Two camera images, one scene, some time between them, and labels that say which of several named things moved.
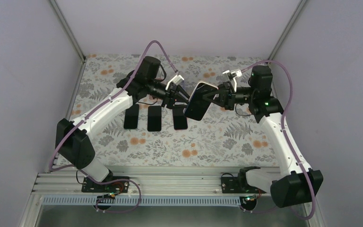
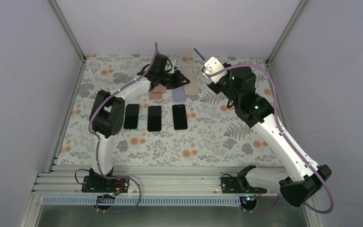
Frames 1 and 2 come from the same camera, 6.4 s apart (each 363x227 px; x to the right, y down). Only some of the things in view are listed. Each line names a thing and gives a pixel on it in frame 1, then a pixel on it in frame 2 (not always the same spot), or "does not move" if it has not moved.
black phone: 197,106 → 199,54
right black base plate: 237,185 does not move
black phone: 180,120 does not move
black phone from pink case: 154,118 does not move
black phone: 131,117 does not move
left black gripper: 172,91 → 177,82
